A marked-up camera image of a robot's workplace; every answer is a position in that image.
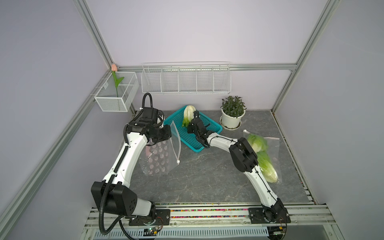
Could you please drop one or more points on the long white wire shelf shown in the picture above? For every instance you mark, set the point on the long white wire shelf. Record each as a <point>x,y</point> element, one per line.
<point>187,78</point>

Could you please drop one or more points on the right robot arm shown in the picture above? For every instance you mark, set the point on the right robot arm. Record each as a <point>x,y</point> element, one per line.
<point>246,161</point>

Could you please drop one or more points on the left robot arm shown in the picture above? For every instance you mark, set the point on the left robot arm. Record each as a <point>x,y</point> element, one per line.
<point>113,196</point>

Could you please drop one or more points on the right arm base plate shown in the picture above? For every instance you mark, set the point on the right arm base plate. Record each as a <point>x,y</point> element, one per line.
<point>263,215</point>

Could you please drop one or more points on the teal plastic basket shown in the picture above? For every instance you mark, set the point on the teal plastic basket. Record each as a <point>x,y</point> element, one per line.
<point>190,139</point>

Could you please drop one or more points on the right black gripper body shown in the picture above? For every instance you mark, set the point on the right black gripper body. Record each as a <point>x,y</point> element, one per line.
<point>190,129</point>

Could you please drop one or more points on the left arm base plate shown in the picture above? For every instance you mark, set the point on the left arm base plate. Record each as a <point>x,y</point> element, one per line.
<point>160,217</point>

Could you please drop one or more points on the green chinese cabbage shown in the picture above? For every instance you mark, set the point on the green chinese cabbage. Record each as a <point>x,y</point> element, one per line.
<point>267,168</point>
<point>258,143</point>

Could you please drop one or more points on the clear pink-dotted zipper bag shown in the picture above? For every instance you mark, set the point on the clear pink-dotted zipper bag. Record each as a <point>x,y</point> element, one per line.
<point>163,157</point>

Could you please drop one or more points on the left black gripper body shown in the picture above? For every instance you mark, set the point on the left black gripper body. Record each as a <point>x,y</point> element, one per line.
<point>161,134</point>

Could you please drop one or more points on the white slotted cable duct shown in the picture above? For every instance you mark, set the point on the white slotted cable duct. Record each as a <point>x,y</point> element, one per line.
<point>199,233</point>

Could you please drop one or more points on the artificial pink tulip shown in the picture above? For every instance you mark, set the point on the artificial pink tulip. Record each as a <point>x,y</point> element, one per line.
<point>117,80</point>

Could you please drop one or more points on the potted green plant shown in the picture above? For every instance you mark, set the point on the potted green plant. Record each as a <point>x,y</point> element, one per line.
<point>233,109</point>

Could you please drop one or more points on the clear pink-trim zipper bag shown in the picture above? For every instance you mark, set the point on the clear pink-trim zipper bag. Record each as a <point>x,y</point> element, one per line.
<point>267,150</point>

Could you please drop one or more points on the pale chinese cabbage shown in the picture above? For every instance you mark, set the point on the pale chinese cabbage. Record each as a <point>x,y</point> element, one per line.
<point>188,115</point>

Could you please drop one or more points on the small white wire basket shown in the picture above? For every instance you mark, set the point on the small white wire basket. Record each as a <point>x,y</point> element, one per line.
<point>106,96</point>

